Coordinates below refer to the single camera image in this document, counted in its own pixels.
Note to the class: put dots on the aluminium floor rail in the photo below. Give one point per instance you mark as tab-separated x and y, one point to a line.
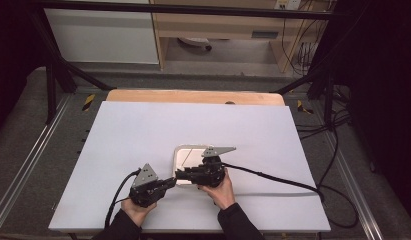
353	186
29	156

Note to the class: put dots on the wooden table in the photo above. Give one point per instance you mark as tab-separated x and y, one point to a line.
193	96

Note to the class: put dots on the person's left hand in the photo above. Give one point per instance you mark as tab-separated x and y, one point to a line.
138	213

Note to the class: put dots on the white cabinet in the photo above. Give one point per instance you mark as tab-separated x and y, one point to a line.
99	36

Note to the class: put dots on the thin wooden skewer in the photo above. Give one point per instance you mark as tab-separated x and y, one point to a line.
187	157

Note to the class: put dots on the black metal frame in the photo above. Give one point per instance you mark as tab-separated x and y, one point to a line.
193	10

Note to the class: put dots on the yellow black floor tape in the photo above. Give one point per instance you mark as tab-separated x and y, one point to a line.
303	107
88	102

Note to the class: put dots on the white power strip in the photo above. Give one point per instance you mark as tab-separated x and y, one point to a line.
288	4

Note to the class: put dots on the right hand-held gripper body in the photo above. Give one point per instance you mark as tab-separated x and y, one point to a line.
209	175

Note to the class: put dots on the office chair base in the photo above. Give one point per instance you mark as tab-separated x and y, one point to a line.
194	41

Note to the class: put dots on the square metal tray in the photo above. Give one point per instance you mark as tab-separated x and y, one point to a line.
197	160

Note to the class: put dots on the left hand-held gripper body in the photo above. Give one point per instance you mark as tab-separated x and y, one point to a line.
144	193

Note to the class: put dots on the white table board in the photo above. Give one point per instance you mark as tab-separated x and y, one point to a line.
143	126

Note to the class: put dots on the person's right hand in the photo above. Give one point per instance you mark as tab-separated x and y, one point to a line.
223	195

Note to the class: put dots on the light wooden desk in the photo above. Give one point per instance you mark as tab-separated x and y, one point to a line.
219	25

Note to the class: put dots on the dark curtain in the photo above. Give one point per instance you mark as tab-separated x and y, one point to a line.
386	83
13	50

